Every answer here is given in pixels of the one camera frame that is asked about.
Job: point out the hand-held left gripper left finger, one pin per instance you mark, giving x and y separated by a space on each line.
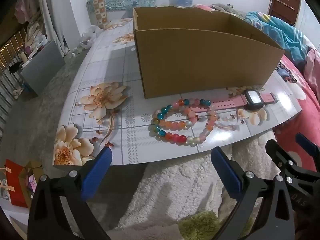
96 172

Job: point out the white plastic bag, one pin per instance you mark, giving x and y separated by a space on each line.
90 36

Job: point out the orange checkered cloth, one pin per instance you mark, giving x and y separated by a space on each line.
100 10

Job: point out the brown cardboard box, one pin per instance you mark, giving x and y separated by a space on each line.
200 62

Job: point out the red gift bag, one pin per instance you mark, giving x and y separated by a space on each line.
15 182

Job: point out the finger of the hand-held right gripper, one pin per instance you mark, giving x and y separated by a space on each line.
307 143
277 155

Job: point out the grey board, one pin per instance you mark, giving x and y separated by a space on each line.
42 67

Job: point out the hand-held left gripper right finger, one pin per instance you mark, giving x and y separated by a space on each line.
226 172

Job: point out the green shaggy rug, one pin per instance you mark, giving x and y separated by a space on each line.
200 223

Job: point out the pink hanging clothes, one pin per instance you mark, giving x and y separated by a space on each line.
25 7

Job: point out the white curtain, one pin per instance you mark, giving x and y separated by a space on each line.
53 17

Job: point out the blue blanket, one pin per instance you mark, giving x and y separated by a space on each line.
275 32

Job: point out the grey pillow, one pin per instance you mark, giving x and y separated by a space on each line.
225 8

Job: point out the pink blanket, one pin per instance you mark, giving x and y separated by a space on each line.
313 75

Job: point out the white wardrobe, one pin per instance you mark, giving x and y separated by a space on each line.
308 20

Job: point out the brown wooden door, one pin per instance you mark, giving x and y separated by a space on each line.
283 2

